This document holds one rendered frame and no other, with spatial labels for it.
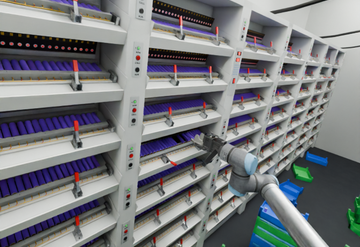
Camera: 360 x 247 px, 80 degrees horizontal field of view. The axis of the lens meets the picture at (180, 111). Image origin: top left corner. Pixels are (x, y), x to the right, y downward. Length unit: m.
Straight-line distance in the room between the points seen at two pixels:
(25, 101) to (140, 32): 0.41
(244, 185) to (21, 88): 0.95
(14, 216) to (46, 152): 0.22
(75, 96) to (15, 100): 0.15
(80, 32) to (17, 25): 0.15
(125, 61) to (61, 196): 0.53
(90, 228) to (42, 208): 0.26
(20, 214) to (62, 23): 0.60
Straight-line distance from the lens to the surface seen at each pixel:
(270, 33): 2.00
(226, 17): 1.37
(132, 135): 0.90
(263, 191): 1.15
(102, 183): 0.97
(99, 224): 1.09
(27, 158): 0.79
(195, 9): 1.32
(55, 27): 0.71
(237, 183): 1.11
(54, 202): 0.92
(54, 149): 0.81
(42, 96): 0.72
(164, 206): 1.42
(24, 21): 0.69
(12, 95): 0.71
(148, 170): 1.06
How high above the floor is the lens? 1.53
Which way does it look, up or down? 17 degrees down
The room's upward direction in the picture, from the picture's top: 8 degrees clockwise
